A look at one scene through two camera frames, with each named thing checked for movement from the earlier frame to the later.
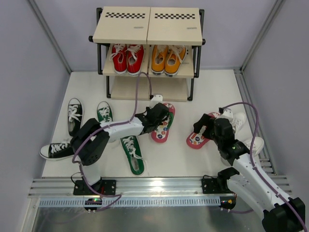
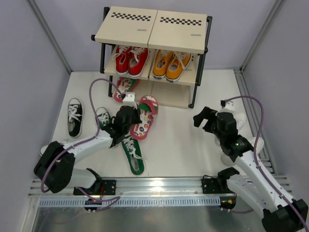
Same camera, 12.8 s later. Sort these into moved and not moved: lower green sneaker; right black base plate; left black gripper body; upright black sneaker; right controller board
Moved: left black gripper body
Not moved: right black base plate; upright black sneaker; lower green sneaker; right controller board
